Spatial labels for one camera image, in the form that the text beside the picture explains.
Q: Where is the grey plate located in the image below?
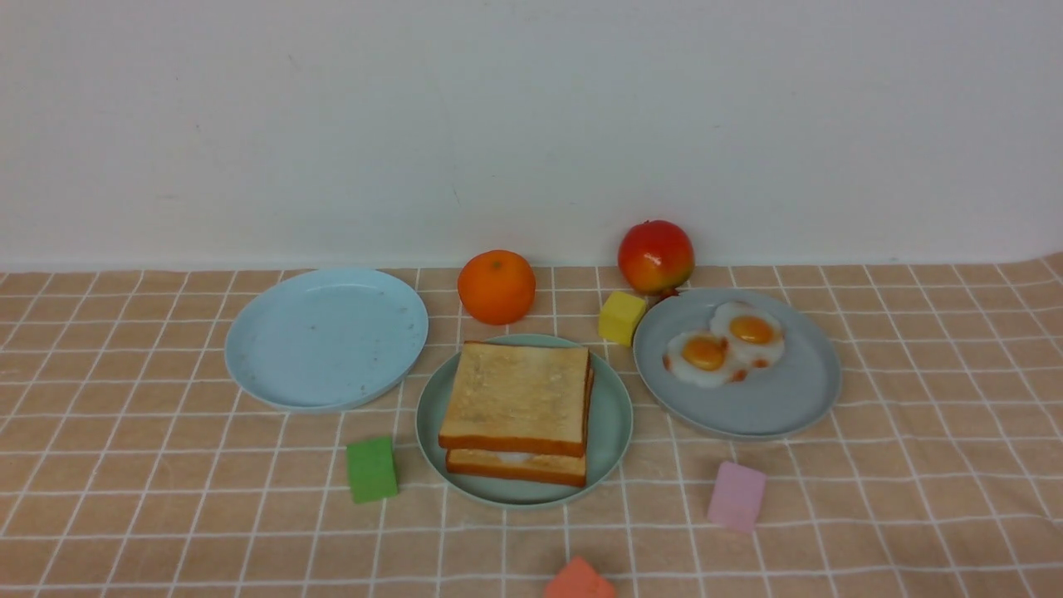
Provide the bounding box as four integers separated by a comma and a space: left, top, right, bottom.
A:
632, 288, 842, 440

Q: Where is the orange-red cube block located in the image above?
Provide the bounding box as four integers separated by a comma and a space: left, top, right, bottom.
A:
543, 556, 615, 598

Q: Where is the fried egg left on plate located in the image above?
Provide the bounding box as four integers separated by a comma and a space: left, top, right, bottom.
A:
662, 331, 747, 389

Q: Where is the pink cube block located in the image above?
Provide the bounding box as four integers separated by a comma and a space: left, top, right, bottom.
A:
707, 461, 767, 533

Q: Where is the orange fruit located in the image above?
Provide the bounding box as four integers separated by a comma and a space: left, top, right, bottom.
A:
457, 249, 536, 326

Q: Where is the green cube block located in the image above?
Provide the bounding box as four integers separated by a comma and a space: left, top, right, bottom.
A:
345, 435, 399, 505

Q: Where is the light blue plate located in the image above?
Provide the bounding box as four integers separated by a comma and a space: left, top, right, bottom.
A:
224, 268, 429, 413

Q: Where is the fried egg right on plate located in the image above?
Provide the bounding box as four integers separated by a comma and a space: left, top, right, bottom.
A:
709, 301, 786, 370

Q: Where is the red apple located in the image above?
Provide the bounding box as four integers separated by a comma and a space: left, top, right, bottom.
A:
615, 220, 696, 298

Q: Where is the toast slice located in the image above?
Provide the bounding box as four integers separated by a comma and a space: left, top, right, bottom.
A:
438, 341, 595, 458
446, 365, 595, 488

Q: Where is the fried egg on plate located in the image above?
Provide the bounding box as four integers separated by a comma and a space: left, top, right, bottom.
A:
662, 331, 747, 389
709, 301, 786, 370

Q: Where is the yellow cube block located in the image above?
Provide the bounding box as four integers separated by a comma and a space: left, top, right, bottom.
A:
597, 291, 648, 347

